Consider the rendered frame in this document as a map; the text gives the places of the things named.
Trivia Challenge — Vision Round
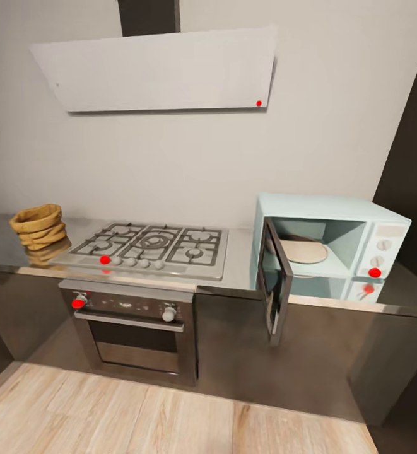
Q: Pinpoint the popcorn bag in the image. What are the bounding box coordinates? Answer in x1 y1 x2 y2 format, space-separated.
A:
9 204 67 250

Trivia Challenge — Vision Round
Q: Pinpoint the microwave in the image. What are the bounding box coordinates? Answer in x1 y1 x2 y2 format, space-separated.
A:
253 194 412 346

